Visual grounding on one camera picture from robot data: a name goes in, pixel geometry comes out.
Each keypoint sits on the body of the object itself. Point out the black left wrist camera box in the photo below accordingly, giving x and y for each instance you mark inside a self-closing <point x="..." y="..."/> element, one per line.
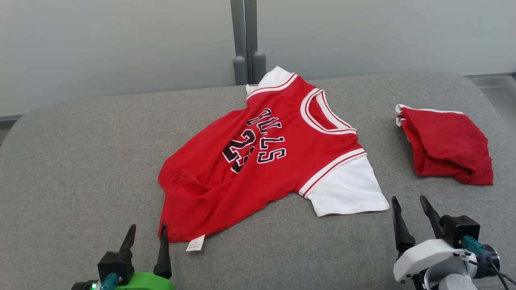
<point x="115" y="264"/>

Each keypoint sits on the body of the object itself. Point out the red shorts with white trim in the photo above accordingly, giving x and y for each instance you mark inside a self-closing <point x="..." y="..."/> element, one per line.
<point x="447" y="145"/>

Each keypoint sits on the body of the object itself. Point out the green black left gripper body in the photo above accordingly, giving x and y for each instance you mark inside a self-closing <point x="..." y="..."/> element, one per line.
<point x="149" y="282"/>

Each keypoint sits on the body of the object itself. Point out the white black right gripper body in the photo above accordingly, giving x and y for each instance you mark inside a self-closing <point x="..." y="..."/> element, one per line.
<point x="423" y="255"/>

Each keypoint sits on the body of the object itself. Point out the grey rounded cylinder post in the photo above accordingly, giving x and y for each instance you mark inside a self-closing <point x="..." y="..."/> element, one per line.
<point x="240" y="70"/>
<point x="259" y="66"/>

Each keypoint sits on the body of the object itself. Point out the red Bulls jersey white sleeves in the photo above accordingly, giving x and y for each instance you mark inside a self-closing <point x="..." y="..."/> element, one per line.
<point x="209" y="189"/>

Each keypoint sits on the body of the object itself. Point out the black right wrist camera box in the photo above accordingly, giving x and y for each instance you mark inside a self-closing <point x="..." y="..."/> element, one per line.
<point x="461" y="229"/>

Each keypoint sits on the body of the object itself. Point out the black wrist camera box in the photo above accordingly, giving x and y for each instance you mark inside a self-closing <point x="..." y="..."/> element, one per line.
<point x="115" y="264"/>
<point x="461" y="229"/>

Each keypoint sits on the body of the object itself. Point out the grey vertical frame bar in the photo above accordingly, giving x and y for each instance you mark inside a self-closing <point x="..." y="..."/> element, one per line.
<point x="238" y="28"/>

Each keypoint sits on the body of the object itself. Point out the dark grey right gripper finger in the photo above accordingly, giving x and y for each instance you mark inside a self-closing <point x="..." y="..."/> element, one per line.
<point x="402" y="233"/>
<point x="434" y="221"/>

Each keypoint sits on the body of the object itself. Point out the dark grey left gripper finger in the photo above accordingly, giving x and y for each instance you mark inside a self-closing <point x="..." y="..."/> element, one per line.
<point x="163" y="257"/>
<point x="129" y="241"/>

